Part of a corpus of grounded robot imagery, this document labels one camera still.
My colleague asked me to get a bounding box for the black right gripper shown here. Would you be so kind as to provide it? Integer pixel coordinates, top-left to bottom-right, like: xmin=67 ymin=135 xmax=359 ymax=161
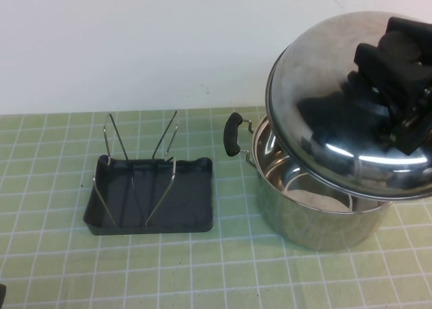
xmin=353 ymin=16 xmax=432 ymax=155

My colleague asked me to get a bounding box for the steel pot lid black knob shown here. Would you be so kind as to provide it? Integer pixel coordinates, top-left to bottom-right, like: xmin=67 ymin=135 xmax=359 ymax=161
xmin=265 ymin=11 xmax=432 ymax=201

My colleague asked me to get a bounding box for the stainless steel cooking pot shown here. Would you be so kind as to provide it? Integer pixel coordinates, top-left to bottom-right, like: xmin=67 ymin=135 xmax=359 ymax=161
xmin=223 ymin=111 xmax=396 ymax=252

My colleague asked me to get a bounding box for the green checkered tablecloth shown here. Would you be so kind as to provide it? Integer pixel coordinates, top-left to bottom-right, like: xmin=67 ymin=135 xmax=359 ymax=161
xmin=0 ymin=101 xmax=432 ymax=309

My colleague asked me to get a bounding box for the black tray wire lid rack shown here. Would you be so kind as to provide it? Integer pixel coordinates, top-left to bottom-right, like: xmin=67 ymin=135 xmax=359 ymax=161
xmin=83 ymin=110 xmax=215 ymax=237

